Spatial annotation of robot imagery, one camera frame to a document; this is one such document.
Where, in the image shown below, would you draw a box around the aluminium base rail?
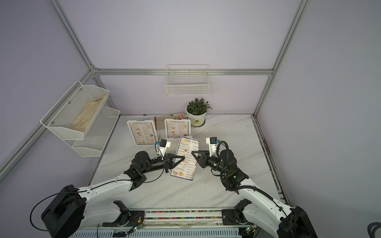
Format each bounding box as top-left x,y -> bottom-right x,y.
53,206 -> 310,238

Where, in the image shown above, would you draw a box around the purple silicone spatula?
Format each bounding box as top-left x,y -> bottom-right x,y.
172,112 -> 186,120

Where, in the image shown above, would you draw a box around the white acrylic menu holder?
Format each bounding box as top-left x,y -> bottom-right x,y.
164,118 -> 191,140
126,119 -> 160,147

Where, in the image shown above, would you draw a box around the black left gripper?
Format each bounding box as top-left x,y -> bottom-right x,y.
141,153 -> 185,175

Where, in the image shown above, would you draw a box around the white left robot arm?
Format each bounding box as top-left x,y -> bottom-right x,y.
41,151 -> 185,238

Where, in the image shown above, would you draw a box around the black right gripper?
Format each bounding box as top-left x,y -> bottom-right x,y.
193,150 -> 229,175

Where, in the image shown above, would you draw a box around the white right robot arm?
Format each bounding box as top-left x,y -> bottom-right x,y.
192,141 -> 317,238

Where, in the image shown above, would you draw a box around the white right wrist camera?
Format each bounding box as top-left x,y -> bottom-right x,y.
205,137 -> 220,157

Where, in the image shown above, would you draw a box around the potted green plant white pot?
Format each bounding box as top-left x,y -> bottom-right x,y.
186,97 -> 212,128

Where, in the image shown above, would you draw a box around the beige cloth in shelf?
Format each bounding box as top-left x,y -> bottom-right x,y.
70,96 -> 105,132

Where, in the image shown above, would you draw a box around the dim sum menu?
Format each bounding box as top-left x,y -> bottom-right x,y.
166,120 -> 190,139
129,121 -> 158,146
171,136 -> 199,180

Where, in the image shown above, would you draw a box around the white wire wall basket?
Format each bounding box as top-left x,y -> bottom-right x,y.
165,64 -> 209,96

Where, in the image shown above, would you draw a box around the aluminium frame profiles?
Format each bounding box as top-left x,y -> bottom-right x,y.
1,1 -> 302,218

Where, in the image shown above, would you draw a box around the white two-tier mesh shelf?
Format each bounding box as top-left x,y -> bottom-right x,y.
40,81 -> 120,157

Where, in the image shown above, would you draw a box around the beige oven mitt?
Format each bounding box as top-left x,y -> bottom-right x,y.
154,114 -> 174,130

